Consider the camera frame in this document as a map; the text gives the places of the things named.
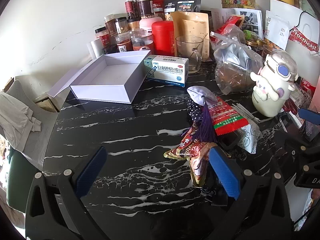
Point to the grey binder clip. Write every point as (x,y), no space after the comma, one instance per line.
(228,142)

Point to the dark dotted hair scrunchie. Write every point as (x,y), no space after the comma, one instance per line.
(193,111)

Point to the red plastic canister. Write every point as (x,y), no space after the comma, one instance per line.
(162,37)

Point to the person's right hand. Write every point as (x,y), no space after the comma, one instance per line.
(315,197)

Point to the red-label seasoning jar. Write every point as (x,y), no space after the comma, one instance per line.
(102,36)

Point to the tall jar of beans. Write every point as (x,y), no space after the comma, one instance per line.
(146,6)

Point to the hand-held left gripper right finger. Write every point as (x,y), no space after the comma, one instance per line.
(225,172)

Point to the black-lidded jar of pale slices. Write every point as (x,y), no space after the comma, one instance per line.
(121,25)

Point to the clear plastic bag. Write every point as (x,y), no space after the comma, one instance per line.
(235,60)

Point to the clear glass mug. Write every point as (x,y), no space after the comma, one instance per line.
(186,50)

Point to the tall jar of dark dried fruit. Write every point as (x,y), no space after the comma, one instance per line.
(130,6)

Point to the red foil bag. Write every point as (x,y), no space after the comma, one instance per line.
(227,23)

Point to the pale lavender box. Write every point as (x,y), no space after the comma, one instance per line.
(112,75)

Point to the small clear plastic jar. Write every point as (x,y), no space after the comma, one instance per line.
(137,31)

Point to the metal spoon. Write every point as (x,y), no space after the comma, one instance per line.
(198,45)

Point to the black stand-up pouch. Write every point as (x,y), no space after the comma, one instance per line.
(186,3)

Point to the red box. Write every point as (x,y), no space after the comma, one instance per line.
(308,87)

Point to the printed photo sheet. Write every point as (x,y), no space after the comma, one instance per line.
(251,17)

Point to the large white paper bag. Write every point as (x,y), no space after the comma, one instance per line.
(287,8)

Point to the red snack packet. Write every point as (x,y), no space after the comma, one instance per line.
(225,115)

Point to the red printed banner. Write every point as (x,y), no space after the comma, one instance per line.
(303,40)

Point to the bundle of white sticks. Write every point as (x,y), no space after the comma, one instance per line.
(243,110)

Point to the brown gold candy packet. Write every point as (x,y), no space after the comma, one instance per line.
(190,151)

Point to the white cartoon water bottle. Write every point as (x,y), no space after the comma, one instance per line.
(272,85)

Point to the white text paper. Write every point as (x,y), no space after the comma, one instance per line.
(220,17)

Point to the gold-lidded jar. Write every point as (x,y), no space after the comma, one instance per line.
(253,43)

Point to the orange jar with white label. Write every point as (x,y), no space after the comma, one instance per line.
(122,43)

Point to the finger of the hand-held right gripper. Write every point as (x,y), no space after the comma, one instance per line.
(310,116)
(303,150)

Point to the green cap bottle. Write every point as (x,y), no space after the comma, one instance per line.
(248,33)

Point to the grey chair with clothes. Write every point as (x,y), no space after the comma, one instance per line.
(25,87)

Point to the pink lidded jar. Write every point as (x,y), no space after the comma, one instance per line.
(150,23)

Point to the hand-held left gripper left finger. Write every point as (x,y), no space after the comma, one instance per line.
(91,172)

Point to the clear jar of brown powder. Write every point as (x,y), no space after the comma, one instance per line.
(110,23)

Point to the wide clear jar orange label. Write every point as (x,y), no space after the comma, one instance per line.
(142,42)

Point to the red stand-up pouch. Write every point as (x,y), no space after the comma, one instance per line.
(157,7)

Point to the small white paper bag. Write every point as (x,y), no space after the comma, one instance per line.
(277,27)

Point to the black device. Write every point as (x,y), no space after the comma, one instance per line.
(290,122)

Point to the black-lidded jar of yellow powder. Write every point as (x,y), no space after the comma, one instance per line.
(133,25)

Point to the red scissors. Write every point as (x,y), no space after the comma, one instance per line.
(290,106)

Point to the cardboard box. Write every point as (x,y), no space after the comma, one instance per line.
(46,102)

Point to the grey clothes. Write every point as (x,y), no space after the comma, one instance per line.
(17,120)

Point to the white blue medicine box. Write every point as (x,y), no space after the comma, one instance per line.
(167,70)

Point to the white printed packet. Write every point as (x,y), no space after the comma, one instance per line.
(250,137)

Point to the lavender sachet with purple tassel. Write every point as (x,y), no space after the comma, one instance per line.
(201,95)

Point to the brown kraft paper pouch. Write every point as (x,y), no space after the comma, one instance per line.
(196,32)
(178,17)

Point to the black jar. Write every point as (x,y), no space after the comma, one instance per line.
(111,48)

